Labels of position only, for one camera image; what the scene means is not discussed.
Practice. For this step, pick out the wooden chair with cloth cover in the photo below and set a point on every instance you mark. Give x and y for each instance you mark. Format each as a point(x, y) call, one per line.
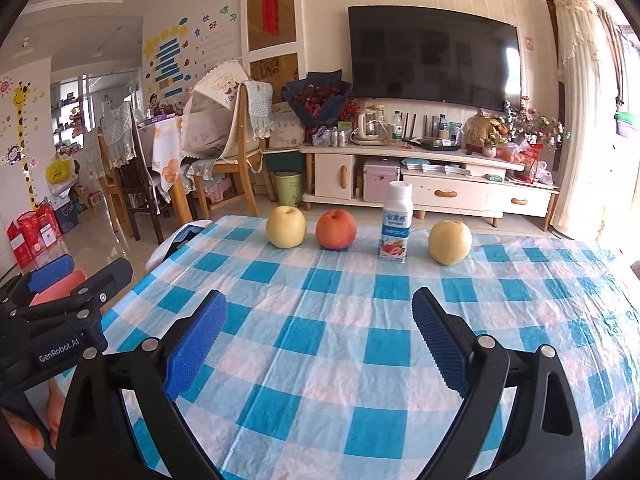
point(220, 120)

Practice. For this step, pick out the pink storage box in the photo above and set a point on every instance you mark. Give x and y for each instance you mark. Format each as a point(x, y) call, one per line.
point(381, 180)

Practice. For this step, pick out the cream curtain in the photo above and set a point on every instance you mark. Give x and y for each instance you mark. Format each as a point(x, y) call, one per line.
point(582, 110)

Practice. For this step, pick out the dark wooden dining chair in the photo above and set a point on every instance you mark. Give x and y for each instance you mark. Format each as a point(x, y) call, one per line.
point(125, 170)

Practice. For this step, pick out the clear water bottle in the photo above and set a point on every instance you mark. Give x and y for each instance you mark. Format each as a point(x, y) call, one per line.
point(397, 127)

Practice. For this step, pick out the dark blue wrapped bouquet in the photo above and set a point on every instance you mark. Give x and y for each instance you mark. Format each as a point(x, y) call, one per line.
point(317, 100)

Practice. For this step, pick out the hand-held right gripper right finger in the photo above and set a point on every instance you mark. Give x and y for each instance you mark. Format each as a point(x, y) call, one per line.
point(440, 340)

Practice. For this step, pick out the red gift boxes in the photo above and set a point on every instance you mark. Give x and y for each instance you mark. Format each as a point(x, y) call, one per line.
point(32, 237)

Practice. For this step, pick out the blue yellow wall stickers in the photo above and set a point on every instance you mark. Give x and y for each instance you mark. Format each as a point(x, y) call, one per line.
point(167, 55)

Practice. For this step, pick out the white television cabinet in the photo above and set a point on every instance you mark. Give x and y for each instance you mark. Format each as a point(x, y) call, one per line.
point(450, 192)

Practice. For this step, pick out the red apple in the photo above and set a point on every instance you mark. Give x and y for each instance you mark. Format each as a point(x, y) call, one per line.
point(336, 230)

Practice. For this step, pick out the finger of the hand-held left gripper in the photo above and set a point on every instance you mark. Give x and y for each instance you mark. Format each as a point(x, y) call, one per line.
point(115, 275)
point(50, 270)

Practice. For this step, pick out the white yogurt bottle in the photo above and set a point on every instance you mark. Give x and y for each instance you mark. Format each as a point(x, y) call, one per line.
point(396, 225)

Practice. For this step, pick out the white electric kettle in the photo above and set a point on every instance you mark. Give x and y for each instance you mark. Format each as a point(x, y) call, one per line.
point(367, 125)

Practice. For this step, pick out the light green waste bin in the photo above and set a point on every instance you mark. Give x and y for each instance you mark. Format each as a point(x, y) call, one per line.
point(289, 187)

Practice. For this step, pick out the yellow pear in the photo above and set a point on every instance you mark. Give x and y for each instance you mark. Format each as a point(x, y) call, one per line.
point(450, 242)
point(285, 227)

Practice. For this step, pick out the yellow plastic bag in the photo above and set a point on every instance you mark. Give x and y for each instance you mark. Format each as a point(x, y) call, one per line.
point(60, 170)

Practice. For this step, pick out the giraffe height wall sticker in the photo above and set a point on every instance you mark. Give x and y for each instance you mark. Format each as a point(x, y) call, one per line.
point(22, 125)

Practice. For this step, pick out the dried flower bouquet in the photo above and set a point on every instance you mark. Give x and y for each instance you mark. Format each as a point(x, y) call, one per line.
point(532, 120)

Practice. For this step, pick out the black flat television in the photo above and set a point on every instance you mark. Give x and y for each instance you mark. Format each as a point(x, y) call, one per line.
point(435, 55)

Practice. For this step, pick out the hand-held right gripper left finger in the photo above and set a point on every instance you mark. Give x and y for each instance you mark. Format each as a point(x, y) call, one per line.
point(195, 345)

